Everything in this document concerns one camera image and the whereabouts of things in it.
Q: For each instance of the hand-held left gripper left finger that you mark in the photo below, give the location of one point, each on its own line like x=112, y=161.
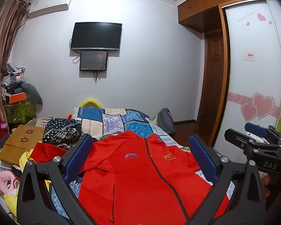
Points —
x=81, y=153

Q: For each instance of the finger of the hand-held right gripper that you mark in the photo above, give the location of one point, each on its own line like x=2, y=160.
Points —
x=238, y=137
x=255, y=127

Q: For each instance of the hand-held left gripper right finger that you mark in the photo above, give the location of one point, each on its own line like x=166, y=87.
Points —
x=201, y=154

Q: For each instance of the red zip jacket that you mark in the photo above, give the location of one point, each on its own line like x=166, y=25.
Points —
x=131, y=180

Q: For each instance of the pile of mixed clothes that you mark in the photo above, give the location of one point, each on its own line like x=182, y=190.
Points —
x=13, y=77

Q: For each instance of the green bottle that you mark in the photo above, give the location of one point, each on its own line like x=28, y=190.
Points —
x=280, y=124

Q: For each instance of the dark patterned cloth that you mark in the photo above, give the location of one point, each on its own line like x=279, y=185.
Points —
x=60, y=132

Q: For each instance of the grey backpack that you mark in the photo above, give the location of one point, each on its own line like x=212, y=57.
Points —
x=166, y=121

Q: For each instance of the wooden wardrobe with white doors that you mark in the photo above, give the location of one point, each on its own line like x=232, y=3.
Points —
x=250, y=75

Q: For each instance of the bamboo lap table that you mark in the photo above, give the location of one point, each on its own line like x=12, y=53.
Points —
x=21, y=145

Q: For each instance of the blue patchwork bed sheet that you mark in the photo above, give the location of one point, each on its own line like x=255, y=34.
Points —
x=135, y=121

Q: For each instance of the brown wooden door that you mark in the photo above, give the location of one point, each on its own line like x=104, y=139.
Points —
x=213, y=79

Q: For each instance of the small white door label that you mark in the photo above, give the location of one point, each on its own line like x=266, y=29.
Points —
x=249, y=56

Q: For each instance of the green patterned cloth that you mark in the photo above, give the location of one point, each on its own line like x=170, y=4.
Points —
x=20, y=112

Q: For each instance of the pink plush toy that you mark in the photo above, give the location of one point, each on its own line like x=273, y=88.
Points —
x=4, y=180

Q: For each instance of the orange box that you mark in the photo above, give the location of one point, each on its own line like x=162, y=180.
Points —
x=18, y=98

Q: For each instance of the yellow cloth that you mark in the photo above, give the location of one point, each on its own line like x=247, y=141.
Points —
x=11, y=201

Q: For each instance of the brown striped curtain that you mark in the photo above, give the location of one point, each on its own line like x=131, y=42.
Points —
x=2, y=39

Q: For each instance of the white air conditioner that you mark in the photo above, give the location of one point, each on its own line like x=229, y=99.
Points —
x=49, y=5

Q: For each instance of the small black wall monitor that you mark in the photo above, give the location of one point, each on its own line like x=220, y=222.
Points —
x=93, y=60

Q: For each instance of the black wall television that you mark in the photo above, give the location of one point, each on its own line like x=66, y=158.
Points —
x=96, y=35

